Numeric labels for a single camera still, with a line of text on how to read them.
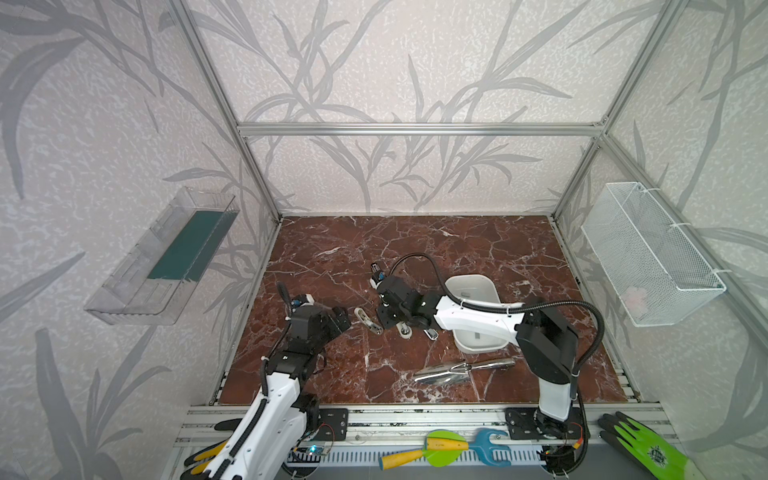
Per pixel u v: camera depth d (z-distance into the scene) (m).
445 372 0.80
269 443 0.50
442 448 0.69
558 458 0.73
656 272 0.63
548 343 0.47
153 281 0.63
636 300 0.73
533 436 0.71
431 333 0.89
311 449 0.71
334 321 0.75
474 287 0.97
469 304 0.56
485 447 0.69
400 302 0.65
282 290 1.01
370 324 0.89
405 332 0.89
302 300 0.75
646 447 0.69
